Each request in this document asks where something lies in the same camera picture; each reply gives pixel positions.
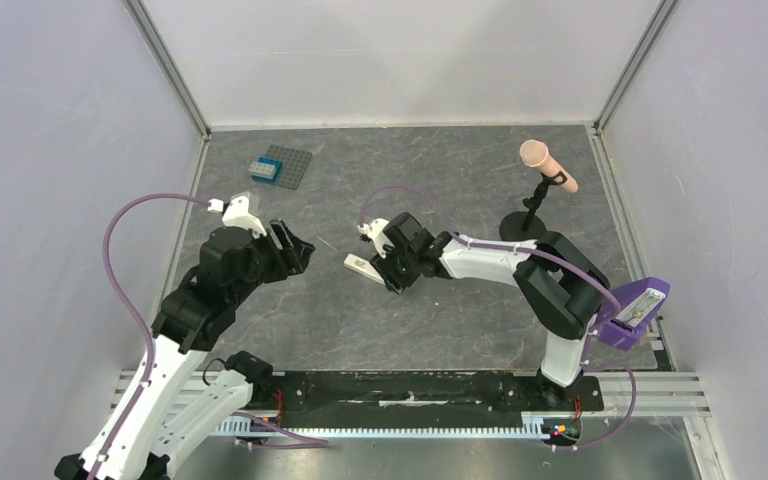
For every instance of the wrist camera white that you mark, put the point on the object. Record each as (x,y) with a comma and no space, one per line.
(240,212)
(373,232)

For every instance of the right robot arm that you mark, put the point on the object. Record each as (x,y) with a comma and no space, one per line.
(563,288)

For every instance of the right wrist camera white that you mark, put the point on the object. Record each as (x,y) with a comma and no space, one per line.
(373,232)

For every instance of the blue grey lego brick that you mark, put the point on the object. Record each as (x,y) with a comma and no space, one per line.
(265,170)

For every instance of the pink microphone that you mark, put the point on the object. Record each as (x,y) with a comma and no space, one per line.
(535,154)

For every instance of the grey lego baseplate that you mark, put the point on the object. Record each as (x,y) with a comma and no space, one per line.
(294,165)

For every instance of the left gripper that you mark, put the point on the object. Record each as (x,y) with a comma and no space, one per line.
(290,260)

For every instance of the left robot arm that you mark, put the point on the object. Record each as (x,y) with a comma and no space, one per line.
(142,439)

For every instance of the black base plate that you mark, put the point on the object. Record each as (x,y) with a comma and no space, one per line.
(419,399)

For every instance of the white cable duct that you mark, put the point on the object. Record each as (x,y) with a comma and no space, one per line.
(530,428)

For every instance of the black microphone stand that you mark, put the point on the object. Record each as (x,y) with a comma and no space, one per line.
(526,225)

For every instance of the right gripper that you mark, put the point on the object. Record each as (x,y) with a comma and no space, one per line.
(389,266)

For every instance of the white remote control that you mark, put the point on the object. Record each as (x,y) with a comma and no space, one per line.
(362,267)

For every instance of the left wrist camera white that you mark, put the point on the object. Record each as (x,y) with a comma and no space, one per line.
(240,212)

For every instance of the purple plastic object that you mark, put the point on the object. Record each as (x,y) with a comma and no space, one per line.
(640,303)

